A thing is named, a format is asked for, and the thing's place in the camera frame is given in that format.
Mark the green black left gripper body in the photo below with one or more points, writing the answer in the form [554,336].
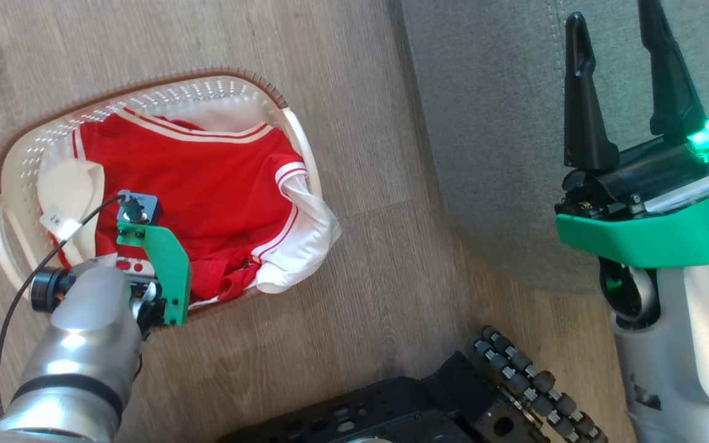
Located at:
[173,277]

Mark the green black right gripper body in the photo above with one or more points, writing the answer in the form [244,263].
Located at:
[650,240]

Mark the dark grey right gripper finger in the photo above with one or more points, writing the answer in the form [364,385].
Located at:
[582,111]
[671,86]

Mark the red garment with white trim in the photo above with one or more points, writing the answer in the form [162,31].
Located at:
[207,184]

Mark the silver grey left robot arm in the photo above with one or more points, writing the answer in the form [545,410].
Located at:
[77,344]

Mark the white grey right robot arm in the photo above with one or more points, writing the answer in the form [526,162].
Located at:
[687,369]

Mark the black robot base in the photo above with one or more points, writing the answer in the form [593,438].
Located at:
[391,412]

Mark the cream plastic laundry basket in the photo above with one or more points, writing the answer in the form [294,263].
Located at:
[22,160]

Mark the grey and yellow sofa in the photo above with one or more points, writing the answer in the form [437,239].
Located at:
[490,123]

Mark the cream garment with tag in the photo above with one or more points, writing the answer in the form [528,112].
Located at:
[68,187]

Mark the black roller robot wheel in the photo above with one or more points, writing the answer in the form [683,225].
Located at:
[527,381]

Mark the dark left wrist camera box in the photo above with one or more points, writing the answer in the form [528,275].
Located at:
[142,209]

